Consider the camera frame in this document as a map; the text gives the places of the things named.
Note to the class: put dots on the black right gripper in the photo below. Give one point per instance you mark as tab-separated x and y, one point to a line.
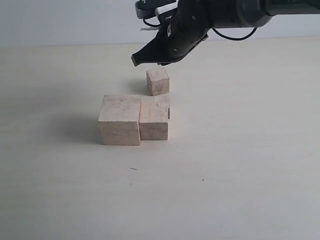
178	36

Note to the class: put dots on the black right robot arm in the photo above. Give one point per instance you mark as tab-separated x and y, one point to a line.
231	14

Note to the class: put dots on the smallest wooden cube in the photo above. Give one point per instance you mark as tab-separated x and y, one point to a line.
169	112

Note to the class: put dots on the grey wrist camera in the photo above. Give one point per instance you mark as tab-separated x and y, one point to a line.
146	8

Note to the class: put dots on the second largest wooden cube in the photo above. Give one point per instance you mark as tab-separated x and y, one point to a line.
153	118

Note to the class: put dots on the large wooden cube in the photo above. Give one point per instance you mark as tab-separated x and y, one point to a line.
118	120

